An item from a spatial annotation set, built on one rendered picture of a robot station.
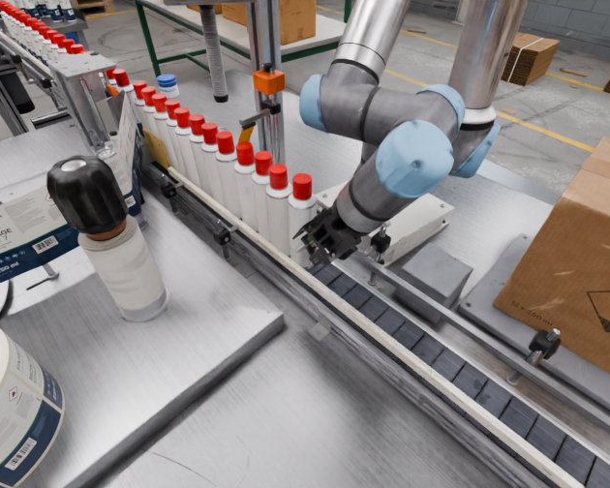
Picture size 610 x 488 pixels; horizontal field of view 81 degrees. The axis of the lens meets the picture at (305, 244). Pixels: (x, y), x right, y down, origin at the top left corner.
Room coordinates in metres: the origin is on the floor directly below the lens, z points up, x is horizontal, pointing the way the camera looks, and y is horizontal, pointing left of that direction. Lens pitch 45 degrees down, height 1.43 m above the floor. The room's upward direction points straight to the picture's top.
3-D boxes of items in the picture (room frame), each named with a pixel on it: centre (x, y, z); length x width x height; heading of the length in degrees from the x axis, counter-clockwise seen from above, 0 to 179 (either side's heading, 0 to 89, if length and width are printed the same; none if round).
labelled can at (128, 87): (1.00, 0.49, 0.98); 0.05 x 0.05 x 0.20
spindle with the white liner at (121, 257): (0.40, 0.30, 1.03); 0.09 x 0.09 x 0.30
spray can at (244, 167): (0.61, 0.12, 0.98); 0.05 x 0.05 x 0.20
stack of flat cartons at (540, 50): (4.09, -2.19, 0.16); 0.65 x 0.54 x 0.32; 43
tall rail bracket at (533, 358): (0.25, -0.34, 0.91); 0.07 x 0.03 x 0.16; 134
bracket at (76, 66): (0.88, 0.52, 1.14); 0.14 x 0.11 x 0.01; 44
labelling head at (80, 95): (0.89, 0.51, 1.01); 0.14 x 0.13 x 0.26; 44
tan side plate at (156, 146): (0.84, 0.39, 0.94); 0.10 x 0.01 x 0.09; 44
